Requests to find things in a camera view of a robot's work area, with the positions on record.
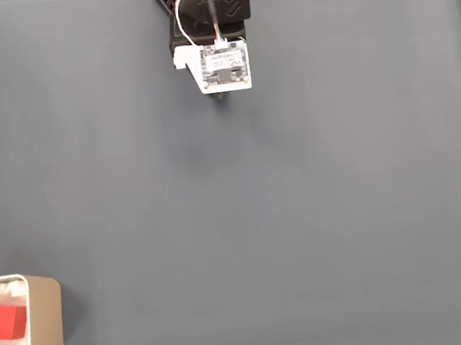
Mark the white camera board mount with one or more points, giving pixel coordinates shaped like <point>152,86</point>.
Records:
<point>225,64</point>

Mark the grey table mat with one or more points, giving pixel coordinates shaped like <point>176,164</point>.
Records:
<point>340,166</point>

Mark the beige box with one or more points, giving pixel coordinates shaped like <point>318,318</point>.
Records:
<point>46,320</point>

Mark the red cube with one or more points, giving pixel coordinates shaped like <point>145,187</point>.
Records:
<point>1,322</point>

